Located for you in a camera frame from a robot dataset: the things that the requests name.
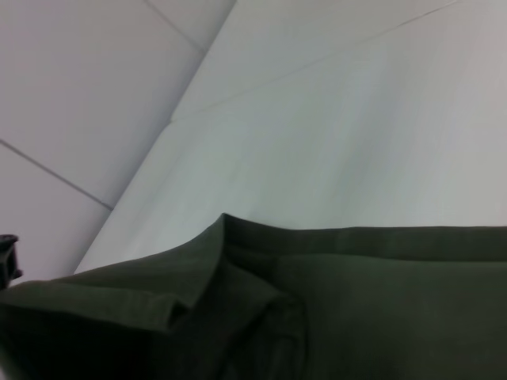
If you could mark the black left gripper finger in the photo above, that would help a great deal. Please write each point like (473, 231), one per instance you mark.
(8, 261)

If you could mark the dark green T-shirt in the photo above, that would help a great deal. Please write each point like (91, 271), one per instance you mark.
(317, 308)

